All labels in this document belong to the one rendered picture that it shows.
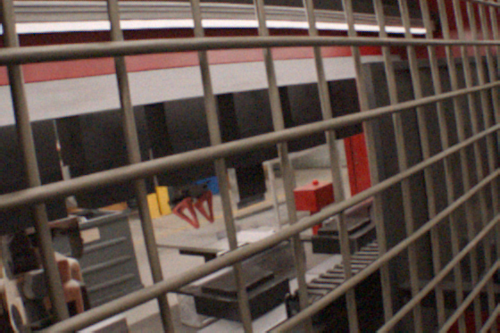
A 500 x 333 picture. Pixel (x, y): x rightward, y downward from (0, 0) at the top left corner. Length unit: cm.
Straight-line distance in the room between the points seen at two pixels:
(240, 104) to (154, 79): 24
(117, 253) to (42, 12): 342
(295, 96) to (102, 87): 57
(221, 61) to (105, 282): 298
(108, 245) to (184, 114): 294
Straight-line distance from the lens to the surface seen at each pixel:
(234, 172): 126
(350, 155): 214
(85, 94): 98
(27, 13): 72
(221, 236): 138
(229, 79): 123
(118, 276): 409
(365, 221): 120
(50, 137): 94
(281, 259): 136
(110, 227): 402
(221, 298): 89
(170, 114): 110
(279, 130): 15
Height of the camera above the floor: 131
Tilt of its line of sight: 4 degrees down
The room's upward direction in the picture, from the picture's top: 9 degrees counter-clockwise
